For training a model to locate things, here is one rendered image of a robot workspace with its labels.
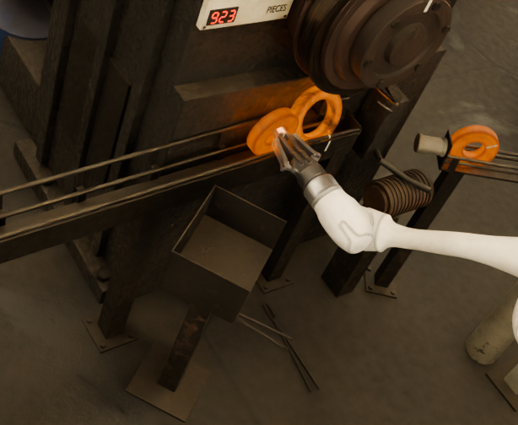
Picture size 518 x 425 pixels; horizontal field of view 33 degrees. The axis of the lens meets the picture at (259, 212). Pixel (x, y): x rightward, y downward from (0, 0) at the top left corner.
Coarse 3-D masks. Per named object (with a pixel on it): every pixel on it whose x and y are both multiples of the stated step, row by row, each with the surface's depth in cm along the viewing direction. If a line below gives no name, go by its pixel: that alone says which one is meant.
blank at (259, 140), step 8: (272, 112) 229; (280, 112) 230; (288, 112) 231; (264, 120) 229; (272, 120) 228; (280, 120) 229; (288, 120) 232; (296, 120) 235; (256, 128) 229; (264, 128) 228; (272, 128) 230; (288, 128) 236; (296, 128) 239; (248, 136) 232; (256, 136) 229; (264, 136) 231; (248, 144) 234; (256, 144) 232; (264, 144) 235; (256, 152) 235; (264, 152) 238
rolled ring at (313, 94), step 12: (300, 96) 240; (312, 96) 239; (324, 96) 242; (336, 96) 245; (300, 108) 239; (336, 108) 248; (300, 120) 241; (324, 120) 252; (336, 120) 251; (300, 132) 243; (312, 132) 251; (324, 132) 250
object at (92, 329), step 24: (336, 168) 264; (144, 216) 225; (288, 216) 281; (312, 216) 280; (144, 240) 234; (288, 240) 284; (120, 264) 244; (144, 264) 244; (120, 288) 248; (264, 288) 298; (120, 312) 257; (96, 336) 265; (120, 336) 268
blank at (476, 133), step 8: (464, 128) 264; (472, 128) 262; (480, 128) 262; (488, 128) 264; (456, 136) 264; (464, 136) 263; (472, 136) 263; (480, 136) 263; (488, 136) 263; (496, 136) 265; (456, 144) 265; (464, 144) 265; (488, 144) 265; (496, 144) 265; (456, 152) 267; (464, 152) 270; (472, 152) 271; (480, 152) 269; (488, 152) 267; (496, 152) 268; (488, 160) 270
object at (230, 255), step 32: (224, 192) 221; (192, 224) 214; (224, 224) 228; (256, 224) 224; (192, 256) 219; (224, 256) 222; (256, 256) 225; (192, 288) 208; (224, 288) 204; (192, 320) 236; (160, 352) 268; (192, 352) 247; (160, 384) 260; (192, 384) 264
